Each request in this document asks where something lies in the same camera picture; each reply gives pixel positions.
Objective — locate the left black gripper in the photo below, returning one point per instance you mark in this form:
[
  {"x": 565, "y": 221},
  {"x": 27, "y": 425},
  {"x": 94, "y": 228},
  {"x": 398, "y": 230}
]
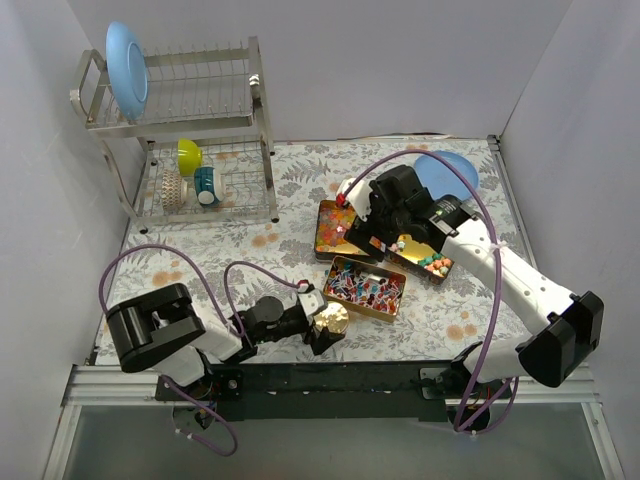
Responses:
[{"x": 314, "y": 332}]

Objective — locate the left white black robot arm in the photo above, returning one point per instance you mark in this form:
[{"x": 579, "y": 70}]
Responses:
[{"x": 161, "y": 331}]

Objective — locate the tin of star candies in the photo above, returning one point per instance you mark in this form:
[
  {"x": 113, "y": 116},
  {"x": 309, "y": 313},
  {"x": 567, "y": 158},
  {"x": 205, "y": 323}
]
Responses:
[{"x": 419, "y": 259}]

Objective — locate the aluminium frame rail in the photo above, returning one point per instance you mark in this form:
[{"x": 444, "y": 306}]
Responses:
[{"x": 108, "y": 385}]

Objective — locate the teal white cup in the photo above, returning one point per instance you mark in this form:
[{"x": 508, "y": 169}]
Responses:
[{"x": 209, "y": 186}]

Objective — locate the tin of gummy candies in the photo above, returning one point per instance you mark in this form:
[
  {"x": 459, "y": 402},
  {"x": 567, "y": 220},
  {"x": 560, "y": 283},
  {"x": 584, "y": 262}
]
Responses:
[{"x": 332, "y": 224}]

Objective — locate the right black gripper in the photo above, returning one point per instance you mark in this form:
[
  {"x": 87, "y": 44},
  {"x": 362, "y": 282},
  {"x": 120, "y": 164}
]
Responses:
[{"x": 368, "y": 238}]

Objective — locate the floral table mat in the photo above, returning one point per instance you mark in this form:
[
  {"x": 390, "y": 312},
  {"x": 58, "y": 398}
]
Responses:
[{"x": 233, "y": 264}]

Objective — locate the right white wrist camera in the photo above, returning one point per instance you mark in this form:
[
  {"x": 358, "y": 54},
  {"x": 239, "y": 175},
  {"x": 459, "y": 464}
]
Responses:
[{"x": 358, "y": 198}]

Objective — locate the steel dish rack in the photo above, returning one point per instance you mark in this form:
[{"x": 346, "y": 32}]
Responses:
[{"x": 215, "y": 97}]

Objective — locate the yellow green bowl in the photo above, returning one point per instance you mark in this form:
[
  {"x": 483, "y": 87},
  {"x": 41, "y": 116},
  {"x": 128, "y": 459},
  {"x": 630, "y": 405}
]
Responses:
[{"x": 189, "y": 157}]

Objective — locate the patterned beige cup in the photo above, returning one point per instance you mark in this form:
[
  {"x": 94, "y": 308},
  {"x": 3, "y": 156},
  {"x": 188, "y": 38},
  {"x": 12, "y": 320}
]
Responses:
[{"x": 175, "y": 191}]

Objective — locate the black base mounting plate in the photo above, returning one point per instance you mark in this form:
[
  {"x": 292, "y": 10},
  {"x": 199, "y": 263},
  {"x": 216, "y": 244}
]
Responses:
[{"x": 428, "y": 403}]

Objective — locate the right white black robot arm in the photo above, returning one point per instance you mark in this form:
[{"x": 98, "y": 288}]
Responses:
[{"x": 563, "y": 327}]

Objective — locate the blue plate in rack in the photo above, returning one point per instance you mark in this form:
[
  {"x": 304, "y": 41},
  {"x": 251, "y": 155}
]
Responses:
[{"x": 127, "y": 70}]

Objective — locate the blue plate on table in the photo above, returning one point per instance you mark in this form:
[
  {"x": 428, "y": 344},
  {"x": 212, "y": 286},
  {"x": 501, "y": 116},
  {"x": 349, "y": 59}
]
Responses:
[{"x": 439, "y": 180}]

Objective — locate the gold round lid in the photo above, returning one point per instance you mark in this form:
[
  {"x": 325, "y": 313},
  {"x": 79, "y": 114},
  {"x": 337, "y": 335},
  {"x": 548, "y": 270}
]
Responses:
[{"x": 334, "y": 318}]

